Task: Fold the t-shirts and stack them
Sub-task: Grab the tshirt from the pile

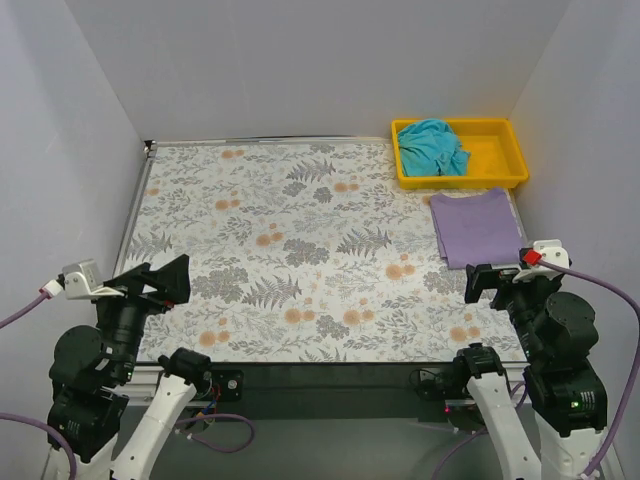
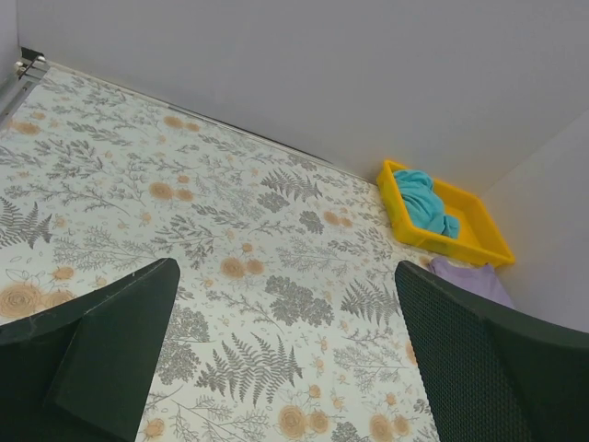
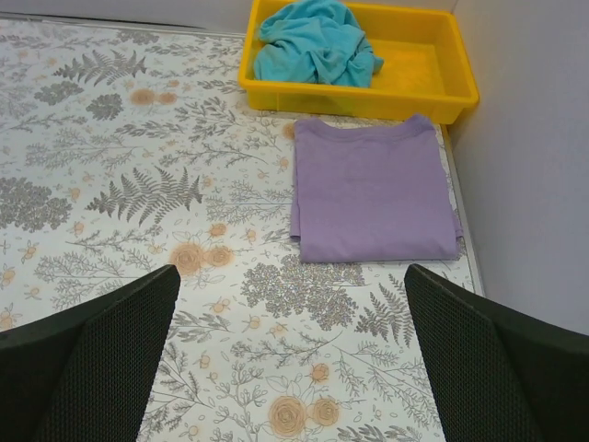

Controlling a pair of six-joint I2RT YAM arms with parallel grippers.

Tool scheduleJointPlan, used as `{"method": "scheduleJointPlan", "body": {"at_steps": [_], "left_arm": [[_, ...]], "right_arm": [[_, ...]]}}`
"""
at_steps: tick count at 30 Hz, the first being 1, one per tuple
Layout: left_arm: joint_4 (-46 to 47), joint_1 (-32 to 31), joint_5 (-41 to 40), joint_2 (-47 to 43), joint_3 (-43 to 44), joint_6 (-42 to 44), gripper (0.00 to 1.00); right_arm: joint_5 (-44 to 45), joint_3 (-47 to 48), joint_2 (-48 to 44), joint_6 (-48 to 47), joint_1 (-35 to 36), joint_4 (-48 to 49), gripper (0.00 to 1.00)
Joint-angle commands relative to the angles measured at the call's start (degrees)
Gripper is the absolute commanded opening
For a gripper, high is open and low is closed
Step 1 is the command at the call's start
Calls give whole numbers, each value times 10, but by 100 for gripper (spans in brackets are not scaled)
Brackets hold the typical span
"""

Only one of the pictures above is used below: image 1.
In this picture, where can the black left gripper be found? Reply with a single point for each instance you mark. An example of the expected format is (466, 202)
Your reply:
(133, 289)

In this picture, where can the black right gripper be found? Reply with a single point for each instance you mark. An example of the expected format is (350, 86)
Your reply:
(498, 279)

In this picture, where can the teal t shirt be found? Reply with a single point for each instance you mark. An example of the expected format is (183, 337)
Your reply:
(430, 148)

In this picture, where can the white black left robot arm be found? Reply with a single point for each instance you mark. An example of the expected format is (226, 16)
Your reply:
(90, 362)

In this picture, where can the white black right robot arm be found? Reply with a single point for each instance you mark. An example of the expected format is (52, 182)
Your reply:
(556, 331)

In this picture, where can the folded purple t shirt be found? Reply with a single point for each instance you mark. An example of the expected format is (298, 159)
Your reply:
(478, 229)

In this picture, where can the yellow plastic tray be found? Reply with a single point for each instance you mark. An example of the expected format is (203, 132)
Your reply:
(495, 160)

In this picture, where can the floral patterned table mat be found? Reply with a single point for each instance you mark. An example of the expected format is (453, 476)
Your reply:
(310, 250)

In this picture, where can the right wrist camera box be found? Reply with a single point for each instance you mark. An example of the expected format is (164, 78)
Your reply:
(542, 259)

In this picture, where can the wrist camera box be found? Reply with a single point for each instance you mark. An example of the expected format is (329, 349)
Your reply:
(83, 281)
(542, 259)

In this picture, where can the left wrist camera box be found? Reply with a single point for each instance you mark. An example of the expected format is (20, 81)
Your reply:
(83, 281)

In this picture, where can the aluminium table frame rail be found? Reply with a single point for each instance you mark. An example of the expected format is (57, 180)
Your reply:
(145, 385)

